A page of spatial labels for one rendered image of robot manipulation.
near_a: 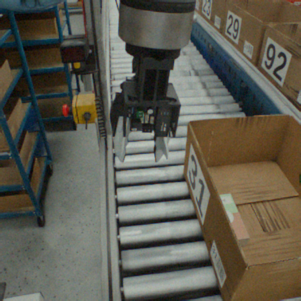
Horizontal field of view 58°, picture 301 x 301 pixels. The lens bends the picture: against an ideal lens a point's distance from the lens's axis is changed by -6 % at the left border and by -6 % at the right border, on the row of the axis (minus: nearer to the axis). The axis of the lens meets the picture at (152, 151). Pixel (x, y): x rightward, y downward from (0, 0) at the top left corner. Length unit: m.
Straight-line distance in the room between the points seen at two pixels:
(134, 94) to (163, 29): 0.10
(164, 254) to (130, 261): 0.07
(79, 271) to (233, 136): 1.03
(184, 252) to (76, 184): 1.31
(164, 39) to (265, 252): 0.51
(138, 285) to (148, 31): 0.47
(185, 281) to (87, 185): 1.32
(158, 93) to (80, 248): 1.28
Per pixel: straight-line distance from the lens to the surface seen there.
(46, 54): 2.18
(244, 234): 0.65
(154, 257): 0.65
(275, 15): 1.60
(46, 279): 1.53
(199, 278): 0.63
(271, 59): 1.06
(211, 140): 0.76
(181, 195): 0.77
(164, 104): 0.36
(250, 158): 0.86
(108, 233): 0.70
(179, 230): 0.69
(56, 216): 1.73
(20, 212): 1.63
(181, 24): 0.34
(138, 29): 0.33
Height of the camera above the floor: 1.31
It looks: 40 degrees down
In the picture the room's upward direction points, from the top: straight up
